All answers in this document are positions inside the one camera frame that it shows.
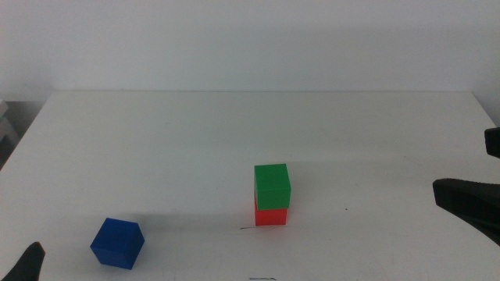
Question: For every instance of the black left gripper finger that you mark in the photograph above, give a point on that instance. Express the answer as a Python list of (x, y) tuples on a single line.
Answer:
[(27, 265)]

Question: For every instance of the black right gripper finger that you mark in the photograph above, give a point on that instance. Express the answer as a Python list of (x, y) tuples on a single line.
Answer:
[(472, 203)]

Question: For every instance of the blue cube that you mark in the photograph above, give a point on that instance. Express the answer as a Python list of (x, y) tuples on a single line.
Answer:
[(117, 244)]

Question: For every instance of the green cube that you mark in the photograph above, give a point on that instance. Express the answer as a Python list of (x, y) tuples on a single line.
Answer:
[(272, 187)]

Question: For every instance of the red cube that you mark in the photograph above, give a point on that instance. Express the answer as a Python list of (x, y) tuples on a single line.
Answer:
[(270, 218)]

